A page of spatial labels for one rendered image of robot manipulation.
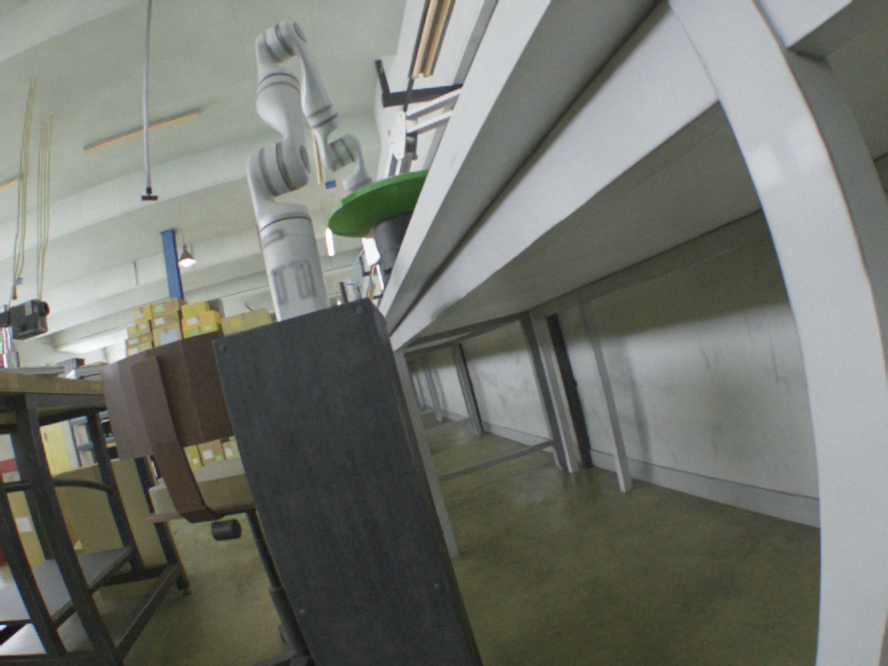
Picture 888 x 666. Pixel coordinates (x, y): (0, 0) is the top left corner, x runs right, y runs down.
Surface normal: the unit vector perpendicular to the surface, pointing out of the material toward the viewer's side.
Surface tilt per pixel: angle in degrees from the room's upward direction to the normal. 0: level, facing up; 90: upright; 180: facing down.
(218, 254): 90
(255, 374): 90
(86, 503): 90
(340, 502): 90
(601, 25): 180
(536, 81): 180
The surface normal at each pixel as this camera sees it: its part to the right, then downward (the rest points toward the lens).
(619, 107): -0.95, 0.24
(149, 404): -0.01, 0.00
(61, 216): 0.18, -0.11
